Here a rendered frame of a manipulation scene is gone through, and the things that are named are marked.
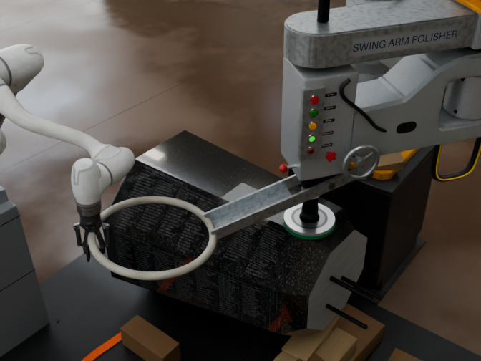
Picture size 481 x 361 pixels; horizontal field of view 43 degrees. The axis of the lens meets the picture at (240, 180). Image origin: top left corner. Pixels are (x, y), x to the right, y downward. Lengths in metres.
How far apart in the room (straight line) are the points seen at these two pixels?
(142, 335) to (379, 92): 1.65
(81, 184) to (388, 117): 1.13
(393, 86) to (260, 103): 3.00
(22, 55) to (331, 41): 1.17
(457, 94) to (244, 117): 2.80
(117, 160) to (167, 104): 3.05
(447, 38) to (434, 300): 1.74
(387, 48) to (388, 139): 0.38
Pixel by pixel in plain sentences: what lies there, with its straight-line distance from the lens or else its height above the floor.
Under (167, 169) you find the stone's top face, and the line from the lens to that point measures 2.89.
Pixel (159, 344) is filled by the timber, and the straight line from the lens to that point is 3.08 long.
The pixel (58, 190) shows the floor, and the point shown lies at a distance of 4.40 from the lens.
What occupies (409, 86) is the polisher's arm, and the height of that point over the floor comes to 1.47.
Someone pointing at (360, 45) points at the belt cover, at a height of 1.68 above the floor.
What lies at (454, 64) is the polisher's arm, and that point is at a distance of 2.35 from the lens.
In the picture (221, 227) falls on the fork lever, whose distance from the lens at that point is 2.34.
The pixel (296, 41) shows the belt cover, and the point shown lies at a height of 1.70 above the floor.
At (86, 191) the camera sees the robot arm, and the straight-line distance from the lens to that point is 2.21.
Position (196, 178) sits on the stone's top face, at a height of 0.87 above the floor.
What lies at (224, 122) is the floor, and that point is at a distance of 4.99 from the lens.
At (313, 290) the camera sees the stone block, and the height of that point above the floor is 0.68.
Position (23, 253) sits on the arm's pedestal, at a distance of 3.11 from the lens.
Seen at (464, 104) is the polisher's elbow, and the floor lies 1.35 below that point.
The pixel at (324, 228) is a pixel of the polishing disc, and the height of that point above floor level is 0.89.
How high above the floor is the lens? 2.48
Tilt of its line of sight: 35 degrees down
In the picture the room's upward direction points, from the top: 1 degrees counter-clockwise
